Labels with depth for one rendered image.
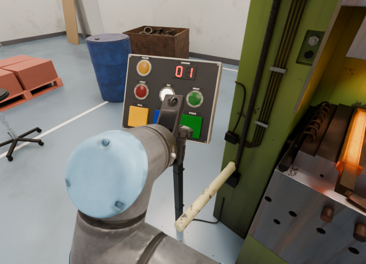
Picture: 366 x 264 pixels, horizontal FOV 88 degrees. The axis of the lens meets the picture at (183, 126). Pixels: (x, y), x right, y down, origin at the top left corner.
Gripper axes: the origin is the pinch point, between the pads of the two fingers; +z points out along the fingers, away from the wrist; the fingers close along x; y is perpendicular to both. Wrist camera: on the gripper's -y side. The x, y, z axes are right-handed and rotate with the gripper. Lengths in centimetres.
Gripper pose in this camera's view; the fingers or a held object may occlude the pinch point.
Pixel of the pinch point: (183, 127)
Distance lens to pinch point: 55.4
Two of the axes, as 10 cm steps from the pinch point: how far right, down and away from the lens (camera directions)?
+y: -1.4, 9.8, 1.3
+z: 2.5, -0.9, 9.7
